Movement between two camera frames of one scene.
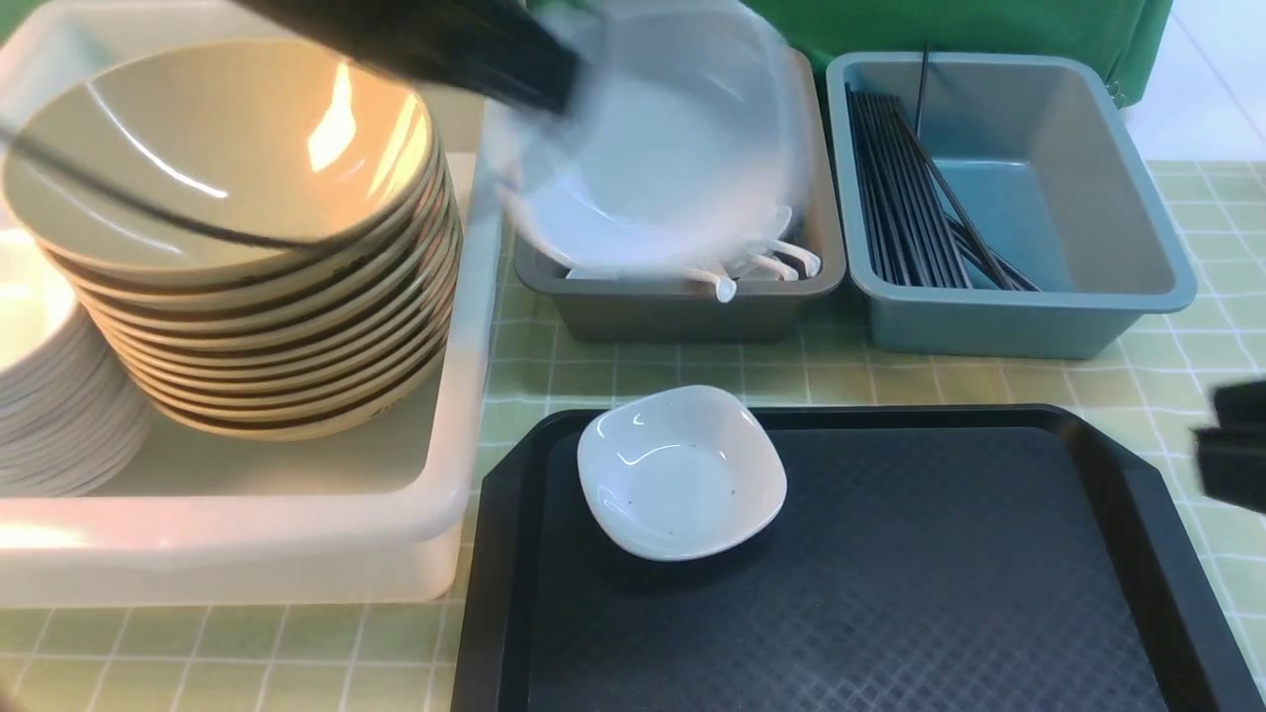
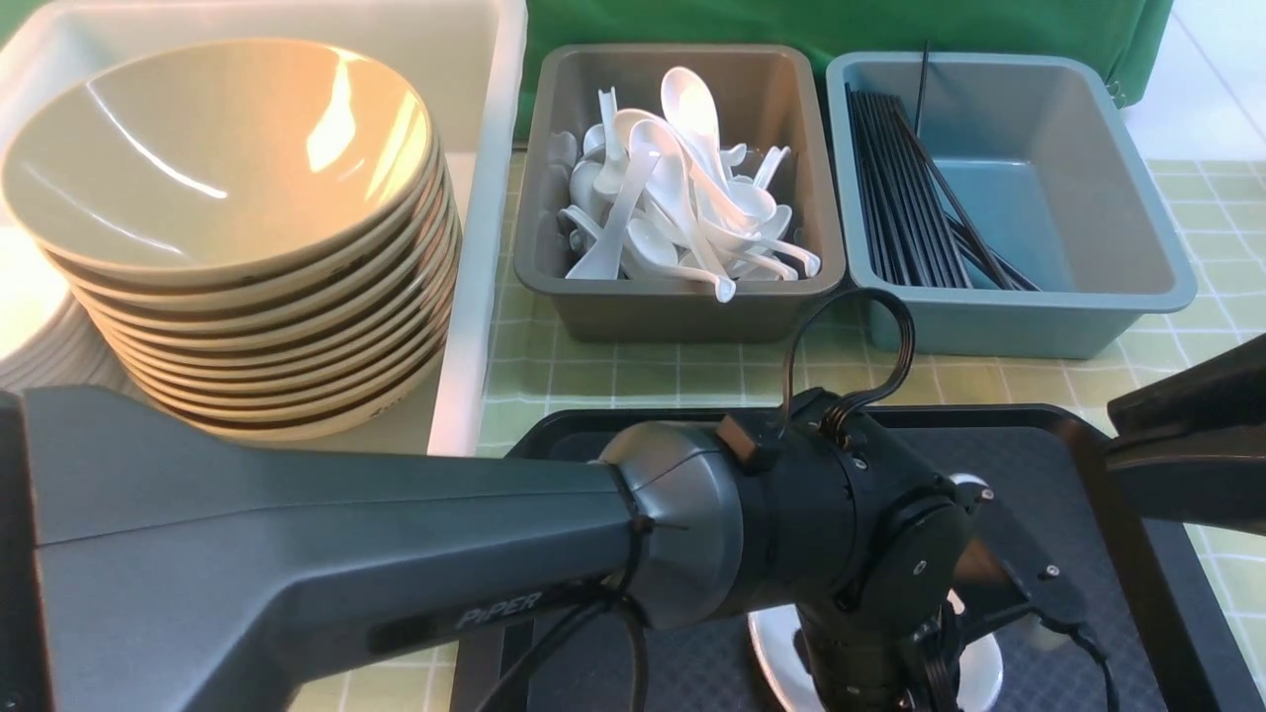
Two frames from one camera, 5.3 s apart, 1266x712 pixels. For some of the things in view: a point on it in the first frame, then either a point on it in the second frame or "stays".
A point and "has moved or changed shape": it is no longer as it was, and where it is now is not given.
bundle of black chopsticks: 916,227 stays
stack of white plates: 72,422 stays
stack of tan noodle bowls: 251,337 stays
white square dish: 678,472 has moved or changed shape
